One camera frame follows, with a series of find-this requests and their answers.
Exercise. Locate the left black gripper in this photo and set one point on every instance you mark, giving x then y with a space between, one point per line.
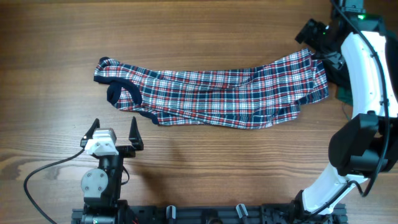
128 150

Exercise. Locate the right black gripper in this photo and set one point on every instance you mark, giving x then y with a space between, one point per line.
307 36

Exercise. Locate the black mesh shorts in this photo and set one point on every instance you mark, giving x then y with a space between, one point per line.
341 79

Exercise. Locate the plaid sleeveless shirt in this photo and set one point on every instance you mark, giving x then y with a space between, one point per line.
245 98

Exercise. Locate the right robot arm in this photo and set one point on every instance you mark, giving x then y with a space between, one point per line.
357 45

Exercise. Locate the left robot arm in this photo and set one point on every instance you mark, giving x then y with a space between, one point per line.
102 186

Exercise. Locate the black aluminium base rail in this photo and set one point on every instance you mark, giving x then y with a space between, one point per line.
261 214

